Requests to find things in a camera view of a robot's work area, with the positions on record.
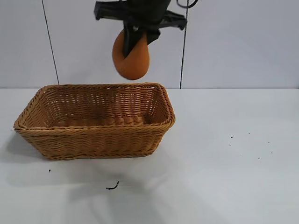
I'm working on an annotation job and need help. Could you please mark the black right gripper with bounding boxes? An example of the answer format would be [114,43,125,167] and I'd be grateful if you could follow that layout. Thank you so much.
[94,0,188,58]

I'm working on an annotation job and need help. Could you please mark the tan woven wicker basket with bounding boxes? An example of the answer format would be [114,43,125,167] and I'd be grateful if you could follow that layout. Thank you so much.
[13,82,176,161]

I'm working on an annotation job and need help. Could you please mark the thin black cable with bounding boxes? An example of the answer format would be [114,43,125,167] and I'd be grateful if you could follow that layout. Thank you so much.
[175,0,199,9]

